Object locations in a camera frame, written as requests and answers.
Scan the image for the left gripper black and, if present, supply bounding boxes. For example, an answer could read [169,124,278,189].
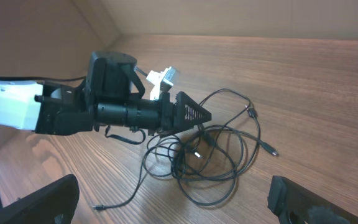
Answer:
[148,91,212,137]

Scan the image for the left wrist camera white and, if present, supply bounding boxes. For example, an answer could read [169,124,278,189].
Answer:
[146,67,179,101]

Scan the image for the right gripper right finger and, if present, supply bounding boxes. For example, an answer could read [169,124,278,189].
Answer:
[267,175,358,224]

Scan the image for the black usb cables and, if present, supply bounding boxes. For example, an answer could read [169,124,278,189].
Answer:
[92,88,280,212]

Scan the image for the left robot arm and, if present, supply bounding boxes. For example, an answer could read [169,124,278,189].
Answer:
[0,52,211,136]

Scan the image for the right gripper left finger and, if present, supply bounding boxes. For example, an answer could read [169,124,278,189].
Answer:
[0,174,80,224]

